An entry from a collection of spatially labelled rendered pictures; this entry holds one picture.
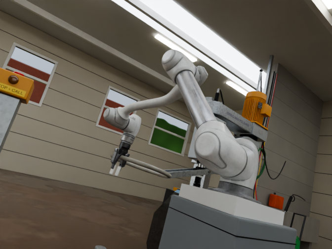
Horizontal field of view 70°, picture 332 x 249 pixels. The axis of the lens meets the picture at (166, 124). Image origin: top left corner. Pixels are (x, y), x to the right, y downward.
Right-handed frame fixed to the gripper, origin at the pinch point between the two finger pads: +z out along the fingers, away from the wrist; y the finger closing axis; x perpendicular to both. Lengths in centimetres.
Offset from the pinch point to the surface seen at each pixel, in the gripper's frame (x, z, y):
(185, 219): -73, 9, -20
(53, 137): 559, -31, 246
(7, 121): -28, -3, -83
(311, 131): -41, -260, 551
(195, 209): -77, 4, -22
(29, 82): -30, -19, -84
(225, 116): -27, -82, 83
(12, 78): -29, -17, -88
